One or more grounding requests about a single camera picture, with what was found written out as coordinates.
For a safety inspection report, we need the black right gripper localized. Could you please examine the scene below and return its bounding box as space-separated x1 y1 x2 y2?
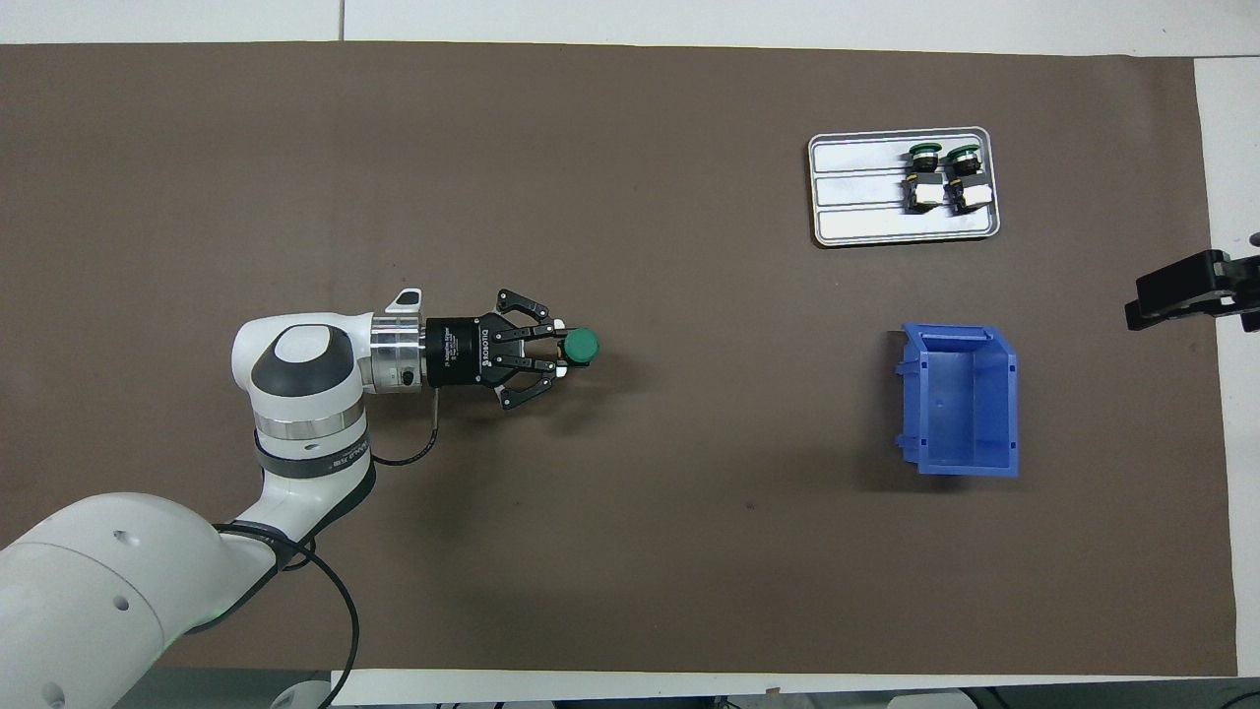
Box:
1126 249 1260 332

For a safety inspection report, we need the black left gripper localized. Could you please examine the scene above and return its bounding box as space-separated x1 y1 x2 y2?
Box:
425 289 569 412

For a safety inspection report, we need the green push button grey block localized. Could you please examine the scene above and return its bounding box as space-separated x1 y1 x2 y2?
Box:
554 327 600 367

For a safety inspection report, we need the green push button white label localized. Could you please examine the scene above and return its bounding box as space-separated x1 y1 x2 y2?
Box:
945 144 991 215
904 143 943 214

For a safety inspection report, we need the large brown table mat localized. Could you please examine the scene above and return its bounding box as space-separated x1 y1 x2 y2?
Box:
0 41 1238 678

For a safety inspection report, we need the blue plastic storage bin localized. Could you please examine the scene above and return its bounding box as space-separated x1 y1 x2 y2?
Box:
894 323 1020 479

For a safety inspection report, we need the silver metal tray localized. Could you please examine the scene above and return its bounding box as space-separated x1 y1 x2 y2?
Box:
808 126 1001 248

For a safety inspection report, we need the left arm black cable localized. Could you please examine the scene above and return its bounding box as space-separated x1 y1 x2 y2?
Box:
212 387 441 709

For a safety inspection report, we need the black velcro strap left arm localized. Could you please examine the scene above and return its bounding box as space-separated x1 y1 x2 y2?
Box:
254 433 378 485

